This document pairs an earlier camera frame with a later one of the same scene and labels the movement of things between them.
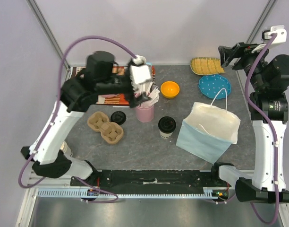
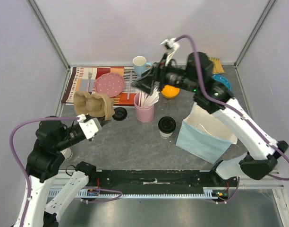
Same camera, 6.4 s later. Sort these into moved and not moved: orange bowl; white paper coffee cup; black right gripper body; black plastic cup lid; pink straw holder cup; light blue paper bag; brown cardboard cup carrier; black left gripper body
Moved: brown cardboard cup carrier; black left gripper body; black right gripper body
Not moved: pink straw holder cup; light blue paper bag; orange bowl; black plastic cup lid; white paper coffee cup
